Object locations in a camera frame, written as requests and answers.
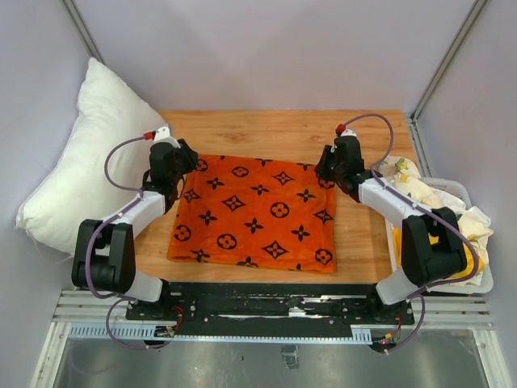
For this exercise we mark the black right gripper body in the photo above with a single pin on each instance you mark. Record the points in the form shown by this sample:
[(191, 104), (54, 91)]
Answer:
[(338, 171)]

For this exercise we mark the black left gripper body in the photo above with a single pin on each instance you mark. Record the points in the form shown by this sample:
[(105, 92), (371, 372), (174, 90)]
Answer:
[(175, 177)]

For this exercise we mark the white pillow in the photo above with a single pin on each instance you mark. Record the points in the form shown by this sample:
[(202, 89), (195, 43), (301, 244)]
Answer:
[(91, 180)]

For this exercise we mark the orange patterned pillowcase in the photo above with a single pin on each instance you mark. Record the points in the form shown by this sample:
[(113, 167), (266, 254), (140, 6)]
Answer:
[(256, 213)]

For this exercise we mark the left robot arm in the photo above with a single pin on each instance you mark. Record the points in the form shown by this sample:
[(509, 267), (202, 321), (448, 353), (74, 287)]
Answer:
[(105, 253)]

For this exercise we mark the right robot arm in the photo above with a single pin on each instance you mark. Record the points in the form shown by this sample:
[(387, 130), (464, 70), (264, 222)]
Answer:
[(432, 249)]

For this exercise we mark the white cartoon print cloth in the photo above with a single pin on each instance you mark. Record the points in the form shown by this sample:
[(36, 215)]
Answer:
[(403, 174)]

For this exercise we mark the yellow cloth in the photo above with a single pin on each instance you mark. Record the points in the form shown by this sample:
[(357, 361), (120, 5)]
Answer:
[(397, 255)]

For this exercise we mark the white plastic laundry basket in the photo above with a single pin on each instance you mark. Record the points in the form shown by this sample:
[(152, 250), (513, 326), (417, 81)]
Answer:
[(487, 280)]

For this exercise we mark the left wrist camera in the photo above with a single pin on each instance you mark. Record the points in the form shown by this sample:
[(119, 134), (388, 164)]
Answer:
[(165, 134)]

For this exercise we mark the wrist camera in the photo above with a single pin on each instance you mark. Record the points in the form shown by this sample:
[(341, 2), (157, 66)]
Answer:
[(165, 134), (343, 131)]

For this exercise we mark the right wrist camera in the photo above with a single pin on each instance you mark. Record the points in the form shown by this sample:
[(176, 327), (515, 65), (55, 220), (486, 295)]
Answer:
[(343, 131)]

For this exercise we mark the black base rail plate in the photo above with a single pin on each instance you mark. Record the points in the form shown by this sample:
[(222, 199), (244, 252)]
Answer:
[(270, 308)]

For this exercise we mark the grey slotted cable duct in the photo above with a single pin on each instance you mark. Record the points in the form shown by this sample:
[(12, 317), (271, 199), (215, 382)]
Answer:
[(153, 332)]

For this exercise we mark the left aluminium frame post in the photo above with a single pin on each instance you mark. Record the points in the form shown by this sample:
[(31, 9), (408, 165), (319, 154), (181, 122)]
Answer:
[(75, 17)]

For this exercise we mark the aluminium frame post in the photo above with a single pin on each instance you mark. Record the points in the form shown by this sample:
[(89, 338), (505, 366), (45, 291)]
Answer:
[(75, 17), (466, 28)]

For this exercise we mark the right aluminium frame post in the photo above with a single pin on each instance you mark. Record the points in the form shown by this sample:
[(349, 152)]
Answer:
[(466, 28)]

